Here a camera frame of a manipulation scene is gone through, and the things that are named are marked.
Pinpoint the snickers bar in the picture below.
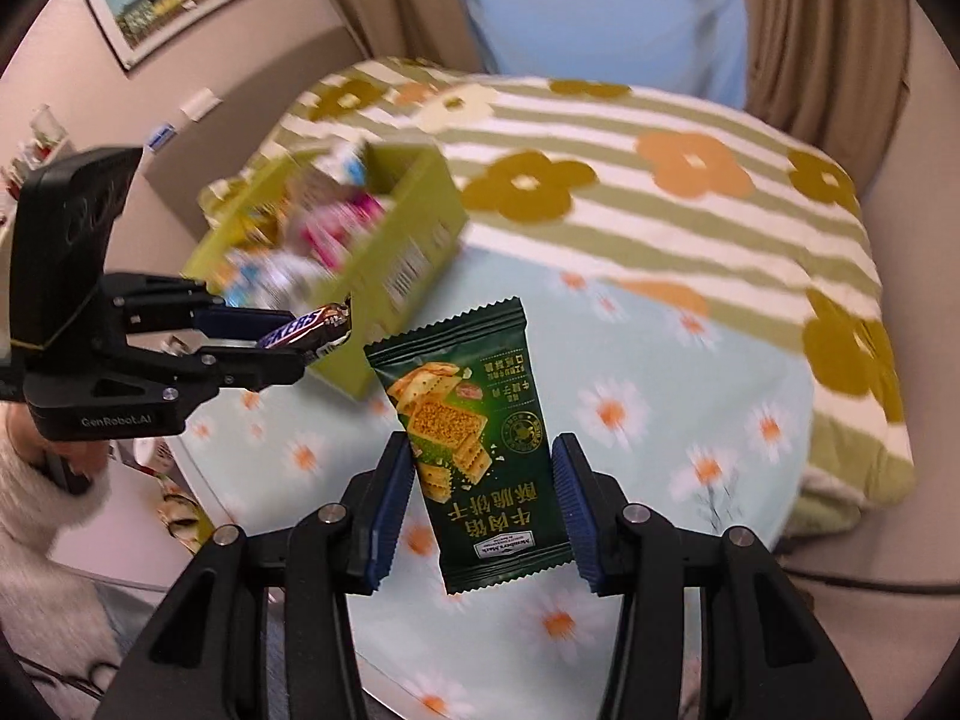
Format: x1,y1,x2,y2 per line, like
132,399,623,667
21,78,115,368
257,301,352,359

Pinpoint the yellow-green cardboard box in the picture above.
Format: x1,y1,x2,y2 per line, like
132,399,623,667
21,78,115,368
184,142,467,400

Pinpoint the green cracker packet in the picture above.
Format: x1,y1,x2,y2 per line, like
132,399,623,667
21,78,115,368
364,298,573,593

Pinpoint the blue white snack bag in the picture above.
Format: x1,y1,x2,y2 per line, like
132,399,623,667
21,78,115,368
215,249,327,314

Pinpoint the pink white marshmallow snack bag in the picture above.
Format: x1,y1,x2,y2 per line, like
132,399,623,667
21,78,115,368
291,190,394,273

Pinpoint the person left hand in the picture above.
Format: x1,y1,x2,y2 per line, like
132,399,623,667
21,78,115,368
5,403,109,479

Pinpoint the grey headboard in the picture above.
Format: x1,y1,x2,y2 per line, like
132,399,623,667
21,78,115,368
143,26,361,238

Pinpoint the striped floral quilt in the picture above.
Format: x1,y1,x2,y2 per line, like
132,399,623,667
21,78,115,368
202,55,918,538

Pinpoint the blue window cover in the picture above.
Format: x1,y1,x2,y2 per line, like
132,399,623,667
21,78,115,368
464,0,747,109

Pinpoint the right brown curtain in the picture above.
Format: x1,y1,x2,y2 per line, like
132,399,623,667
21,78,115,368
745,0,911,190

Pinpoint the black cable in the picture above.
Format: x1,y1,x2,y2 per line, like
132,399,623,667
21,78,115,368
779,549,960,593

